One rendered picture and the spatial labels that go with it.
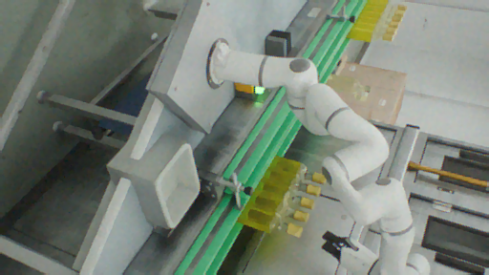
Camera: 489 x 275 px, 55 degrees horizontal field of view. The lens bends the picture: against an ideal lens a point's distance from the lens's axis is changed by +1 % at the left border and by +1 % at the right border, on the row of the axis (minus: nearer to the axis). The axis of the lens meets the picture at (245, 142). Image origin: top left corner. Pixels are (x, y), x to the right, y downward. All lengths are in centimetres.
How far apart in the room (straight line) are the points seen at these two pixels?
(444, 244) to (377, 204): 63
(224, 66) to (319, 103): 32
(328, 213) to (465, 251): 46
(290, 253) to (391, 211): 52
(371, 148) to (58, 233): 120
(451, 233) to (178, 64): 110
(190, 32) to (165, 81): 15
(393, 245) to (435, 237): 52
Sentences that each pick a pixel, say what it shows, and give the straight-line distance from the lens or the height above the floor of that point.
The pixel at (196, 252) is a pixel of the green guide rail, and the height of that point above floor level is 91.
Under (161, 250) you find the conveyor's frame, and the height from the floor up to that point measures 82.
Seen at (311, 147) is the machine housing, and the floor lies 101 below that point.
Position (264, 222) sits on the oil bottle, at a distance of 150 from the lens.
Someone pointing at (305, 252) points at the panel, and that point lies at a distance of 161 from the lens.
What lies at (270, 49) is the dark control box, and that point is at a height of 78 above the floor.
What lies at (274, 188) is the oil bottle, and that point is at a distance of 158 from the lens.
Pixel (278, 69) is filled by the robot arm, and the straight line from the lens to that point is 133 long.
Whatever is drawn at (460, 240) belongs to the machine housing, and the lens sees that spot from 178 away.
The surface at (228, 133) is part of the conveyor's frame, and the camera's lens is 160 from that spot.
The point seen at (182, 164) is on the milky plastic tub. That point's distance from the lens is 141.
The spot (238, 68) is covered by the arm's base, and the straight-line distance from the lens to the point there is 137.
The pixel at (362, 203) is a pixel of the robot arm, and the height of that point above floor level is 135.
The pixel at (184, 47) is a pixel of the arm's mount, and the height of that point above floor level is 81.
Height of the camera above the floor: 147
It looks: 22 degrees down
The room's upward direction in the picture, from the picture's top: 106 degrees clockwise
